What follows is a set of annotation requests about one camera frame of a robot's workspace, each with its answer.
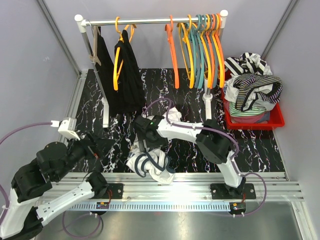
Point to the metal clothes rack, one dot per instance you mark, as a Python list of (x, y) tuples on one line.
[(83, 24)]

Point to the white tank top navy trim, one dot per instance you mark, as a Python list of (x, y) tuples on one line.
[(154, 162)]

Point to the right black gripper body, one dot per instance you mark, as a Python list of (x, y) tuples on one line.
[(156, 142)]

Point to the black garment on beige hanger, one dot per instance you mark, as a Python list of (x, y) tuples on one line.
[(105, 72)]

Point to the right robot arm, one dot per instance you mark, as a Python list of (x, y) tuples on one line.
[(213, 143)]

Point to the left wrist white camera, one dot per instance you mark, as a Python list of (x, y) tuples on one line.
[(66, 128)]

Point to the purple striped garment pile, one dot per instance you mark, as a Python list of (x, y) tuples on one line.
[(249, 93)]

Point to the black white striped tank top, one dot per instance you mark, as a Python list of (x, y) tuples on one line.
[(247, 65)]

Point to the aluminium mounting rail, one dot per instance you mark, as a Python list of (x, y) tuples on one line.
[(189, 192)]

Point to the teal empty hanger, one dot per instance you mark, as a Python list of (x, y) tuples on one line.
[(195, 55), (200, 55)]

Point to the beige wooden hanger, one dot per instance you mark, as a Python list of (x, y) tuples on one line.
[(94, 55)]

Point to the orange empty hanger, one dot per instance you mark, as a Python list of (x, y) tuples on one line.
[(219, 52), (212, 49)]

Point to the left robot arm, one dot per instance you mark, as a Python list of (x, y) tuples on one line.
[(22, 218)]

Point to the black marble patterned mat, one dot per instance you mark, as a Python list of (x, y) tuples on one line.
[(258, 150)]

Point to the red plastic bin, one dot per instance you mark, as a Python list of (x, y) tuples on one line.
[(267, 120)]

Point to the orange hanger with white top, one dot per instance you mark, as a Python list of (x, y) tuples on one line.
[(169, 30)]

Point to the yellow empty hanger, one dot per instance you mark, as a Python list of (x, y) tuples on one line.
[(208, 56)]

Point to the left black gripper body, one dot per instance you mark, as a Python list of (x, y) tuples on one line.
[(91, 149)]

